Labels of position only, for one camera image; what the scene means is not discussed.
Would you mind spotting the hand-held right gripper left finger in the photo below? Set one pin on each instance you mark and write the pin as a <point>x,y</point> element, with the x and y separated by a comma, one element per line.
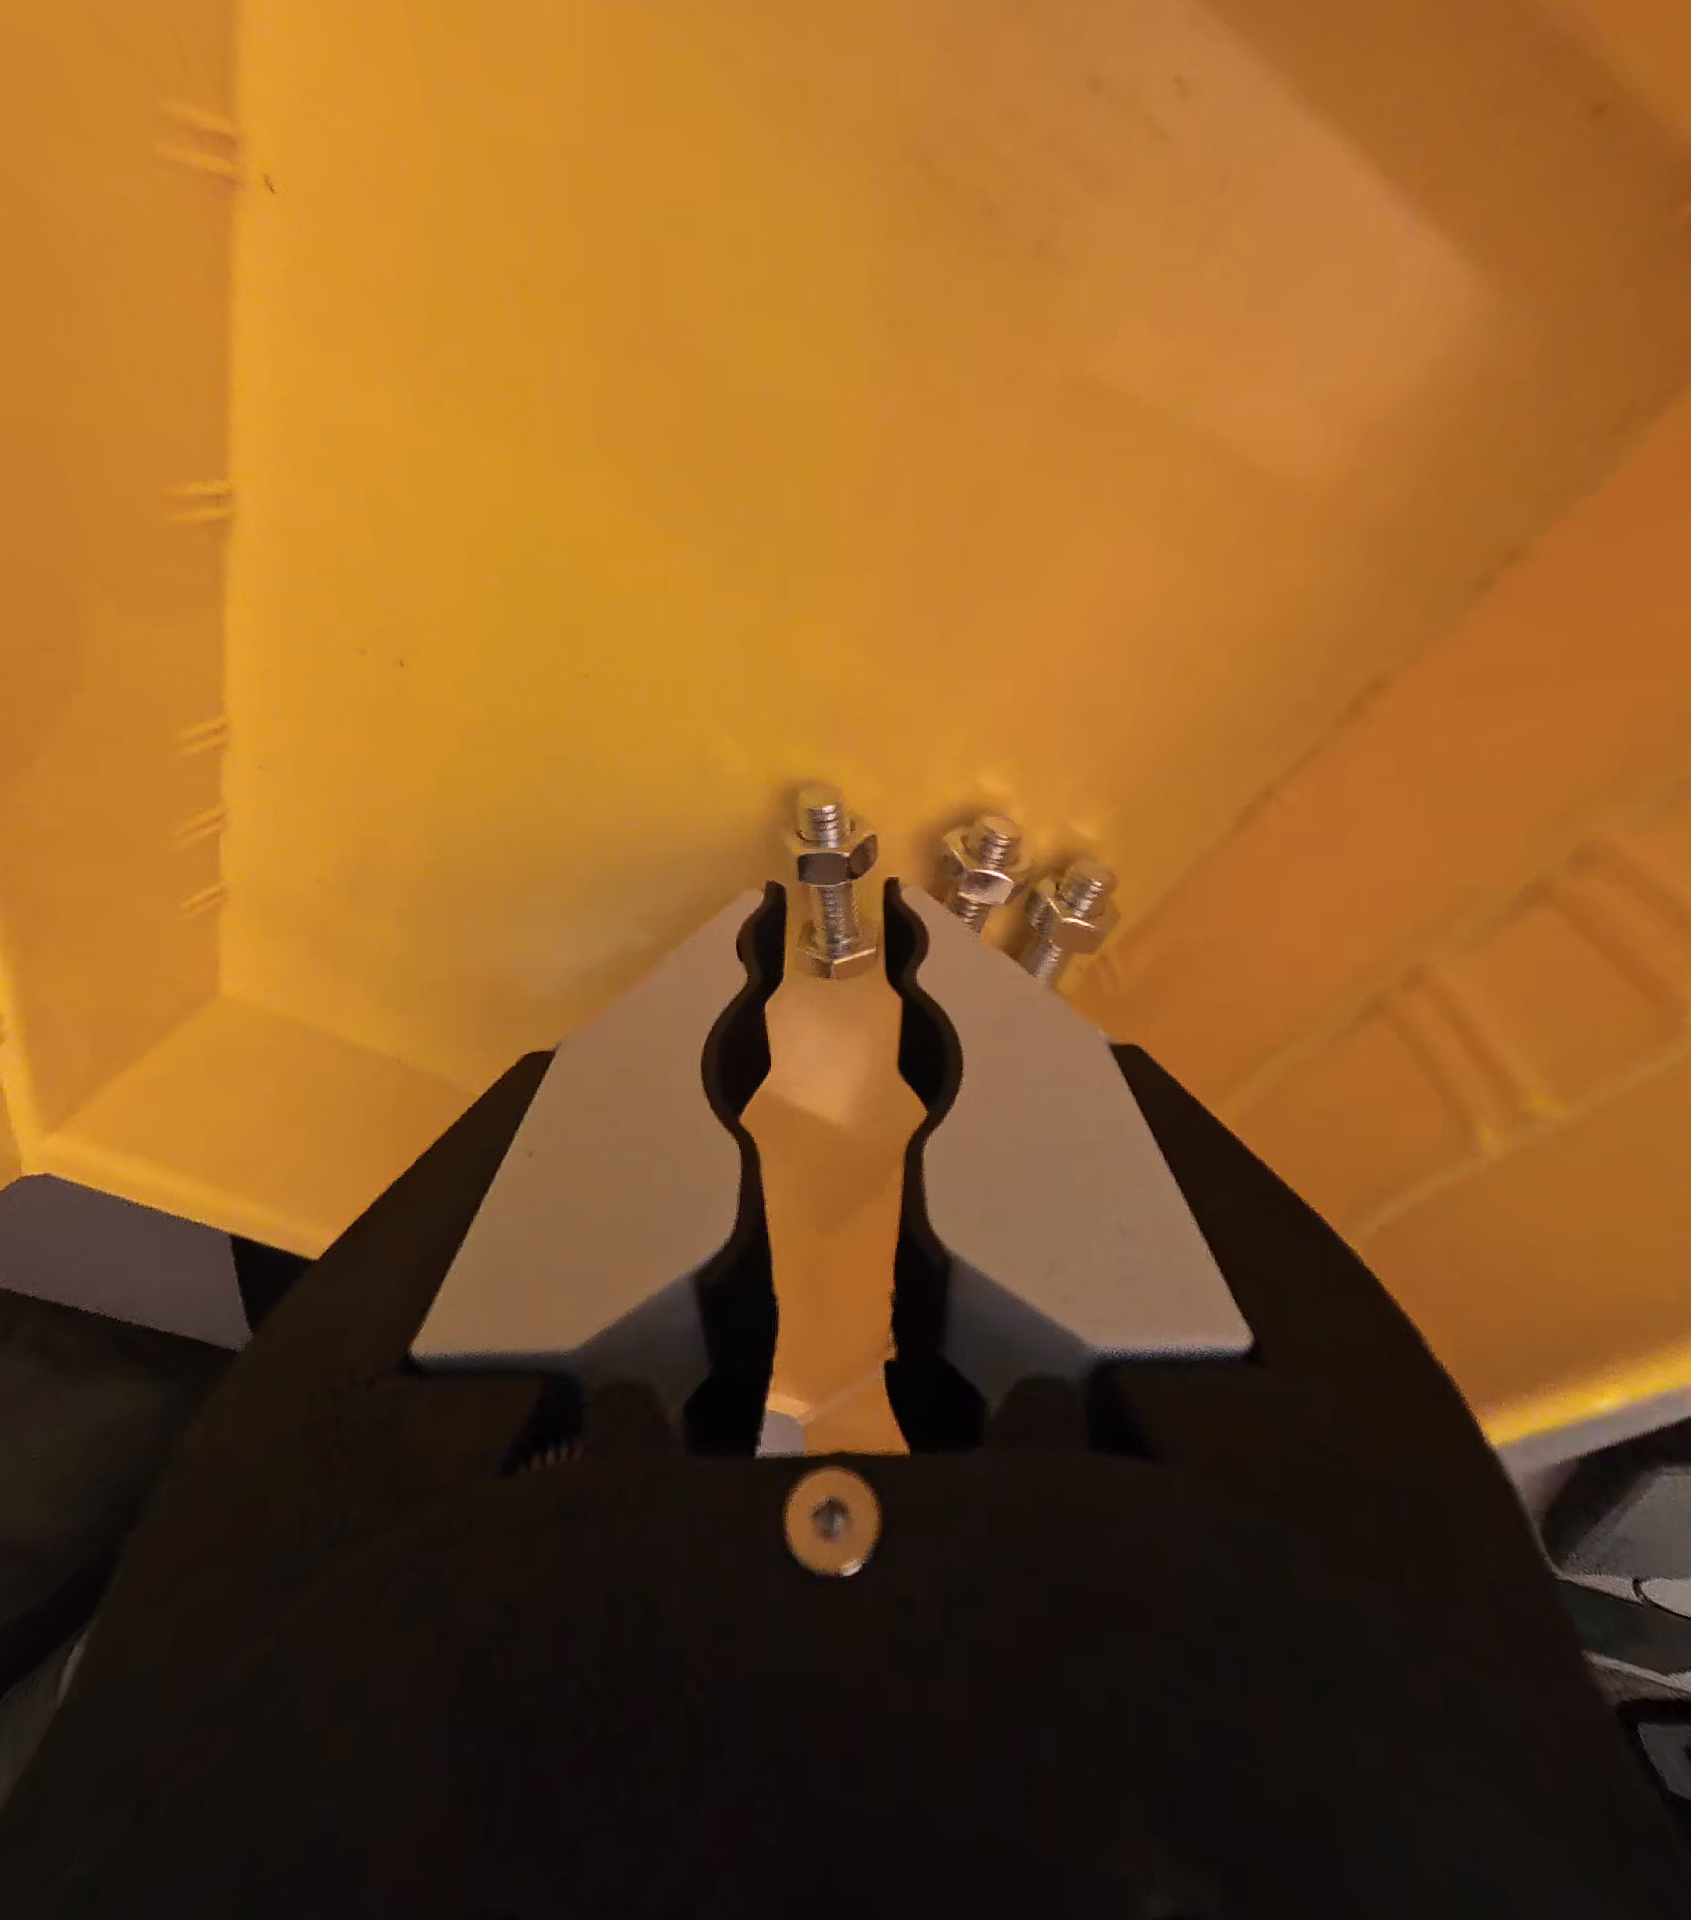
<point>590,1202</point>

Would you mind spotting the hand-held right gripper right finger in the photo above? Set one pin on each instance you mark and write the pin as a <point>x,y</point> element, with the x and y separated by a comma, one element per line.
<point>1070,1202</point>

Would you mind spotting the steel hex bolt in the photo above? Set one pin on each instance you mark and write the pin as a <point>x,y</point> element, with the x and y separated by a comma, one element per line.
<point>834,915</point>
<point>1055,945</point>

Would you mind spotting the steel bolt with nut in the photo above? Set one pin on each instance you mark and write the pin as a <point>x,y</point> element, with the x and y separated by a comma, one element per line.
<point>981,872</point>

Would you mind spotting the yellow plastic bin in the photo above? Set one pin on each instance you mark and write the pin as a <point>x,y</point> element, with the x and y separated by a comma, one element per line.
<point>784,449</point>

